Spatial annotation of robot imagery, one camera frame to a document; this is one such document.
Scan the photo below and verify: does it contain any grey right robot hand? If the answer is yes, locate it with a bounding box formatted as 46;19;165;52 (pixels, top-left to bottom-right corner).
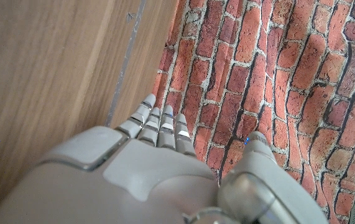
0;93;330;224

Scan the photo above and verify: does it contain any red brick print backdrop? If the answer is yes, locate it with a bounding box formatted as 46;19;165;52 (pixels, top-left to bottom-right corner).
152;0;355;224

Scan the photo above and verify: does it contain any grey tape outline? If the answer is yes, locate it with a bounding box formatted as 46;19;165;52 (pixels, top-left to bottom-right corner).
104;0;149;128

